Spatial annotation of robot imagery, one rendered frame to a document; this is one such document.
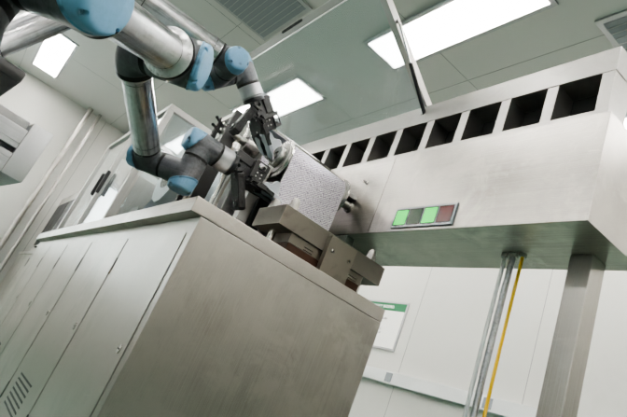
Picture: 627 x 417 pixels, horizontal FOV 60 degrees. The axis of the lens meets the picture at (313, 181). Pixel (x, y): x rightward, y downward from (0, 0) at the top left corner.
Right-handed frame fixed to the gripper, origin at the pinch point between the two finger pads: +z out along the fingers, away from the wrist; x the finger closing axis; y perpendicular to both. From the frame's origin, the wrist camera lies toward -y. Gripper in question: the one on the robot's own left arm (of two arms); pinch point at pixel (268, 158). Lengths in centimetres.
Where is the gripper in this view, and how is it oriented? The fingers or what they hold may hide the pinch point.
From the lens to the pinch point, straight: 180.4
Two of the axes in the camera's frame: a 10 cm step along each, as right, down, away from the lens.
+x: -5.6, 1.1, 8.2
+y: 7.6, -3.2, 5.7
